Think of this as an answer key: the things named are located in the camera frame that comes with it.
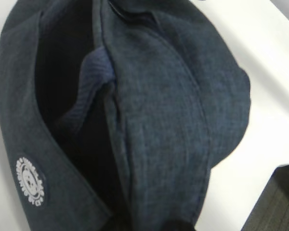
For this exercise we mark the navy blue lunch bag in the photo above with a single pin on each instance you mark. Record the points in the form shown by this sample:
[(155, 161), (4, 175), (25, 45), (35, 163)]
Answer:
[(114, 112)]

